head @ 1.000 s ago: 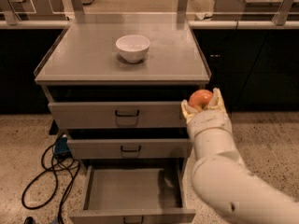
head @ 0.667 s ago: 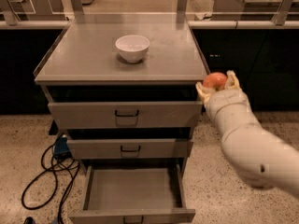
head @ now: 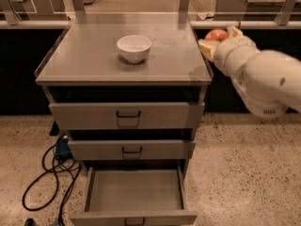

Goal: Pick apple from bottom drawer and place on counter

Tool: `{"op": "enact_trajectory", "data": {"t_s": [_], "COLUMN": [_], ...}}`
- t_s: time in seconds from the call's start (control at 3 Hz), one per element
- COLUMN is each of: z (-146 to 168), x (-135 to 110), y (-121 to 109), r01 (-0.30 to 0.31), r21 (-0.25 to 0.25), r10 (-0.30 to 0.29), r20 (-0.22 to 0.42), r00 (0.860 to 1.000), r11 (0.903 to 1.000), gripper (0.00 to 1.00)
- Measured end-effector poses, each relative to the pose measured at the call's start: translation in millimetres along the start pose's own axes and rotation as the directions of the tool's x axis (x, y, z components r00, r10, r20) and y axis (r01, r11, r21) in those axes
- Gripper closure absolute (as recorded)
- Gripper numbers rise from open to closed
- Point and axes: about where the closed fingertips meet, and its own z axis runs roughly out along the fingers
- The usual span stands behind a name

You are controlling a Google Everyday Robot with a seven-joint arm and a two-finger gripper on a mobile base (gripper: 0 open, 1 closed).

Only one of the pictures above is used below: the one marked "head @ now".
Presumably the grey drawer cabinet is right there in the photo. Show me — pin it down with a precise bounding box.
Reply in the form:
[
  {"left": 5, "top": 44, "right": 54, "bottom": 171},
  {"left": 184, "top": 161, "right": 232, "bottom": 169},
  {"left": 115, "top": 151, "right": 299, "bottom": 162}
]
[{"left": 37, "top": 13, "right": 211, "bottom": 169}]

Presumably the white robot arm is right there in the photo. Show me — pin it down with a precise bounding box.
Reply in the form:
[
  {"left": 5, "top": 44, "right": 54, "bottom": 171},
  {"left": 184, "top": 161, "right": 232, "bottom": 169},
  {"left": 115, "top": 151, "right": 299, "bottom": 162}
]
[{"left": 198, "top": 26, "right": 301, "bottom": 119}]

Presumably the blue power box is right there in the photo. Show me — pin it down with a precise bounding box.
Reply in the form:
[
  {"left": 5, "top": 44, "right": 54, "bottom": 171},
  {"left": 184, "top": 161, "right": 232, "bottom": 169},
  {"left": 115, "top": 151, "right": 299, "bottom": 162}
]
[{"left": 55, "top": 136, "right": 71, "bottom": 160}]

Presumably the black floor cable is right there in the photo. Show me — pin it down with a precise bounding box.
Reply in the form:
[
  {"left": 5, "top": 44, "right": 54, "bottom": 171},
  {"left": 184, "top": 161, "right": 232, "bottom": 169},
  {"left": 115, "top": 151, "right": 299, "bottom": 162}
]
[{"left": 22, "top": 135, "right": 83, "bottom": 226}]

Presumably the background steel table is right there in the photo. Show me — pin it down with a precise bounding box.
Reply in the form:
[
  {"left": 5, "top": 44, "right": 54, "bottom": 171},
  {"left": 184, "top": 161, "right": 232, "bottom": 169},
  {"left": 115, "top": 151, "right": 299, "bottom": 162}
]
[
  {"left": 214, "top": 0, "right": 285, "bottom": 21},
  {"left": 0, "top": 0, "right": 67, "bottom": 21}
]

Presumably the grey bottom drawer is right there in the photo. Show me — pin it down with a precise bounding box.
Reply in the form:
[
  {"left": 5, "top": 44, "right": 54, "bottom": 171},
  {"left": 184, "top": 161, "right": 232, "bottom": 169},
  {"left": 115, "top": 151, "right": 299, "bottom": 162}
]
[{"left": 70, "top": 169, "right": 198, "bottom": 226}]

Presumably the grey drawer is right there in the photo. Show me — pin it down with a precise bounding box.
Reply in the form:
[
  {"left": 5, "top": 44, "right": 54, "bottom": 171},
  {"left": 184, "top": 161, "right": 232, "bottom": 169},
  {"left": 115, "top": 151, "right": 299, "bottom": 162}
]
[
  {"left": 69, "top": 140, "right": 195, "bottom": 161},
  {"left": 70, "top": 169, "right": 198, "bottom": 226},
  {"left": 50, "top": 103, "right": 204, "bottom": 130}
]

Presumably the white ceramic bowl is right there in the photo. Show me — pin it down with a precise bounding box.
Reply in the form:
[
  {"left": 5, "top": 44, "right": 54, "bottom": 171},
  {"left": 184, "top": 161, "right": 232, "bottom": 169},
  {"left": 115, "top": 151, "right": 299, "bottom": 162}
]
[{"left": 117, "top": 35, "right": 152, "bottom": 63}]

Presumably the background steel table right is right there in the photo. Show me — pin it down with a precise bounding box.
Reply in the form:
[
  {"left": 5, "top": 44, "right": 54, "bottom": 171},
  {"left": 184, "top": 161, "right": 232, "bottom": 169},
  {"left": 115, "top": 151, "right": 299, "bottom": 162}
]
[{"left": 214, "top": 0, "right": 285, "bottom": 21}]

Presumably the grey top drawer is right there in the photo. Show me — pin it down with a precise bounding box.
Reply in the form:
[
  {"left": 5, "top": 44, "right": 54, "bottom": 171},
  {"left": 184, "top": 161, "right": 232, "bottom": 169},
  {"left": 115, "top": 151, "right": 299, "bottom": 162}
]
[{"left": 50, "top": 103, "right": 204, "bottom": 130}]

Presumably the background steel table left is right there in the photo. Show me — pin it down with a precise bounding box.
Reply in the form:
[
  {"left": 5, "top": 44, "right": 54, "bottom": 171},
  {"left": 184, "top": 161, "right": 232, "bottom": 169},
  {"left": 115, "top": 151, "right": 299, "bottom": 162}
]
[{"left": 0, "top": 0, "right": 67, "bottom": 21}]

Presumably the white horizontal rail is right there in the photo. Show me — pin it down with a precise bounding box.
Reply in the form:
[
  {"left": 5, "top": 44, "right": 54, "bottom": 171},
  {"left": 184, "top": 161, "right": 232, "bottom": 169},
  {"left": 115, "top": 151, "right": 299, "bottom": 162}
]
[{"left": 0, "top": 20, "right": 301, "bottom": 30}]

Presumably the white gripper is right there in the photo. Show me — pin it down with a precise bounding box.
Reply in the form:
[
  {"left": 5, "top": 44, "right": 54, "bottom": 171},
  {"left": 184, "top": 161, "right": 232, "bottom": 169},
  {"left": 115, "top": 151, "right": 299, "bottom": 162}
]
[{"left": 198, "top": 26, "right": 260, "bottom": 77}]

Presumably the red apple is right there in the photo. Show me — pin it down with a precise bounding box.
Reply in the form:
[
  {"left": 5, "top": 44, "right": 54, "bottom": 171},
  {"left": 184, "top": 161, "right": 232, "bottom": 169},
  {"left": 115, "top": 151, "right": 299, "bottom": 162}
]
[{"left": 205, "top": 28, "right": 229, "bottom": 41}]

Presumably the grey middle drawer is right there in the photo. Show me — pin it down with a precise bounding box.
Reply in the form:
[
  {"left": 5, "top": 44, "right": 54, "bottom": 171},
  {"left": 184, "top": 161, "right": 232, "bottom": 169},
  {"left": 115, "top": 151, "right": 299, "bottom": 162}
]
[{"left": 69, "top": 140, "right": 195, "bottom": 161}]

